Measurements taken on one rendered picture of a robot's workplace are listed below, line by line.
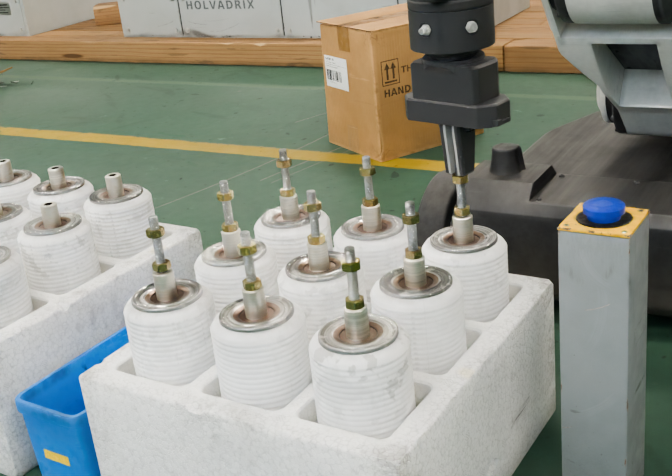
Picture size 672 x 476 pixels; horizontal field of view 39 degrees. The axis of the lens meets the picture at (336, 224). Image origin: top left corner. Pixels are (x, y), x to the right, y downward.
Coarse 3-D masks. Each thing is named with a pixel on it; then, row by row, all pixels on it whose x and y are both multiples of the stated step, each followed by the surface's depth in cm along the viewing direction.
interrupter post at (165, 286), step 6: (168, 270) 100; (156, 276) 99; (162, 276) 99; (168, 276) 100; (156, 282) 100; (162, 282) 100; (168, 282) 100; (174, 282) 101; (156, 288) 100; (162, 288) 100; (168, 288) 100; (174, 288) 101; (156, 294) 101; (162, 294) 100; (168, 294) 100; (174, 294) 101; (162, 300) 100; (168, 300) 100
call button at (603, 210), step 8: (592, 200) 93; (600, 200) 93; (608, 200) 93; (616, 200) 93; (584, 208) 92; (592, 208) 91; (600, 208) 91; (608, 208) 91; (616, 208) 91; (624, 208) 91; (592, 216) 91; (600, 216) 91; (608, 216) 91; (616, 216) 91
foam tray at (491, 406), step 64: (512, 320) 103; (128, 384) 99; (192, 384) 98; (448, 384) 93; (512, 384) 104; (128, 448) 102; (192, 448) 96; (256, 448) 91; (320, 448) 86; (384, 448) 84; (448, 448) 91; (512, 448) 106
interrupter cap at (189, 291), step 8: (176, 280) 104; (184, 280) 104; (192, 280) 104; (144, 288) 103; (152, 288) 103; (184, 288) 102; (192, 288) 102; (200, 288) 101; (136, 296) 102; (144, 296) 101; (152, 296) 102; (184, 296) 100; (192, 296) 100; (200, 296) 100; (136, 304) 99; (144, 304) 99; (152, 304) 99; (160, 304) 99; (168, 304) 99; (176, 304) 99; (184, 304) 98; (152, 312) 98; (160, 312) 98
